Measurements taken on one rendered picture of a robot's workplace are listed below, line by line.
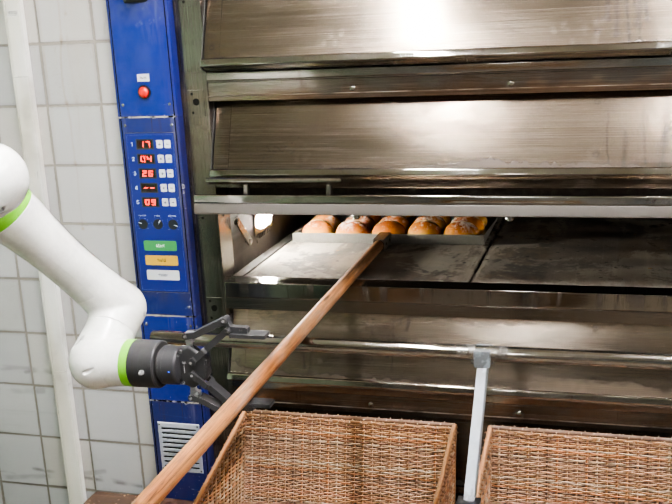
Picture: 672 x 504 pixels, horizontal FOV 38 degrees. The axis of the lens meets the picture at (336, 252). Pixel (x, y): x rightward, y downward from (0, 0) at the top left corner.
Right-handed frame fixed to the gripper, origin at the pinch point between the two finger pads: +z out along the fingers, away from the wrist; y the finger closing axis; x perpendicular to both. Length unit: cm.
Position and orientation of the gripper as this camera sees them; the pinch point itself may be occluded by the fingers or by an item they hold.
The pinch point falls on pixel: (264, 369)
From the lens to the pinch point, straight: 185.6
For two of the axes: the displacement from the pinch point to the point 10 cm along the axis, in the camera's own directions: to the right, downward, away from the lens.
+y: 0.5, 9.7, 2.5
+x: -2.7, 2.5, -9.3
